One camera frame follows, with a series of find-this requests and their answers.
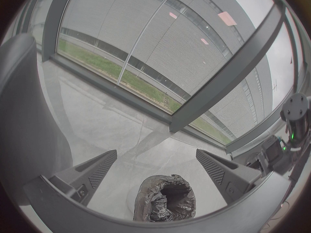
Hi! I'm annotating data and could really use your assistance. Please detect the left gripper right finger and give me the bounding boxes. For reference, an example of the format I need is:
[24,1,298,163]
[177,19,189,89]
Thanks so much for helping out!
[196,149,262,203]

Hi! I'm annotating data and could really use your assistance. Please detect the window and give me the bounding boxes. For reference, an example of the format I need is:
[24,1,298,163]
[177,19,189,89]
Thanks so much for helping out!
[15,0,311,155]

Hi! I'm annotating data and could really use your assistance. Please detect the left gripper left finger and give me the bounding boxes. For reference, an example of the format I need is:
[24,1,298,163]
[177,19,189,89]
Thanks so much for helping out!
[48,150,118,208]

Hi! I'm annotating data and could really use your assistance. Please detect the black plastic bag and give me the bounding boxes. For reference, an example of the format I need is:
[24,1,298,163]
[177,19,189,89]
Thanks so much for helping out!
[133,174,197,223]

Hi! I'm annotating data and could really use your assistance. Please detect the black plastic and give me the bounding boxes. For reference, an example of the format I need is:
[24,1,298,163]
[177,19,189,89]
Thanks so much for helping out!
[149,195,172,222]

